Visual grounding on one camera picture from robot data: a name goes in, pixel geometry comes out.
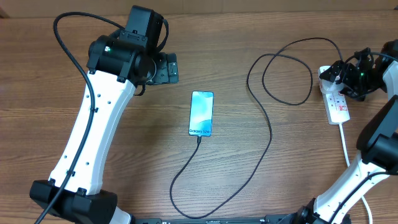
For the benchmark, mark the white power strip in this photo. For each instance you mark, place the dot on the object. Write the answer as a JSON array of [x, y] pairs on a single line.
[[335, 104]]

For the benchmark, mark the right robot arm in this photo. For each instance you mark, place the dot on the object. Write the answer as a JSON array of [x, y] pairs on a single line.
[[376, 159]]

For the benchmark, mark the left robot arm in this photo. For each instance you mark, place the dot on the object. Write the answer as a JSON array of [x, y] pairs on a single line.
[[118, 63]]

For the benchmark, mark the white charger plug adapter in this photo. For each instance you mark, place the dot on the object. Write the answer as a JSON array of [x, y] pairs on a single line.
[[327, 87]]

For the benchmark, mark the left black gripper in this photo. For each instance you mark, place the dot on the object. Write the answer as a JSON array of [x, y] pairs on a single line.
[[166, 68]]

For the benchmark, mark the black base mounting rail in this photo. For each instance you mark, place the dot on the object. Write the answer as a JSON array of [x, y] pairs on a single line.
[[268, 219]]

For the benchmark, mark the Samsung Galaxy smartphone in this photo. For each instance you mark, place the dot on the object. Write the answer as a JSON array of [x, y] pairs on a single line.
[[201, 114]]

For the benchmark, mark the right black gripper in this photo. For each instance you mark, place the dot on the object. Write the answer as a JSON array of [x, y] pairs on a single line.
[[359, 92]]

